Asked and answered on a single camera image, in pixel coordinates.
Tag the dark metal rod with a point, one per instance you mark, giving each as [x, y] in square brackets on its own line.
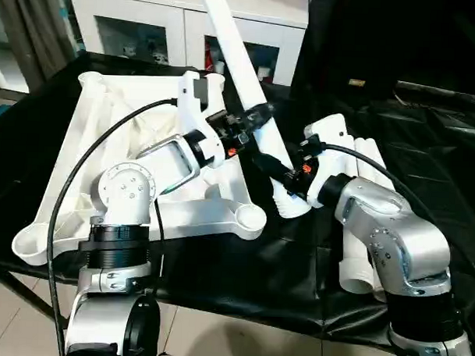
[443, 91]

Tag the white plastic table top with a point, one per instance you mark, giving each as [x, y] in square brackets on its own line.
[74, 172]

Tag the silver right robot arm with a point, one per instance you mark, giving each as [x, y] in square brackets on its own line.
[410, 246]

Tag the white glass-door cabinet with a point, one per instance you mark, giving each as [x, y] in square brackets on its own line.
[149, 11]

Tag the black metal table frame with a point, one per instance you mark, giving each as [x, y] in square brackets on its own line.
[38, 300]

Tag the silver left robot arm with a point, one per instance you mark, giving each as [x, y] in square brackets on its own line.
[124, 189]

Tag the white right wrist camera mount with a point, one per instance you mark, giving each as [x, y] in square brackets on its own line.
[333, 126]

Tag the black backdrop cloth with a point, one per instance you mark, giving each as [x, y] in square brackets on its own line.
[402, 35]

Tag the grey window curtain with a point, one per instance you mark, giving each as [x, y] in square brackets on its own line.
[28, 34]

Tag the black table mat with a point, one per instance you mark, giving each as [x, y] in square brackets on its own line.
[257, 272]

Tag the white plastic table leg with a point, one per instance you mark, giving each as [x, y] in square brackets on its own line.
[378, 294]
[378, 159]
[355, 268]
[234, 53]

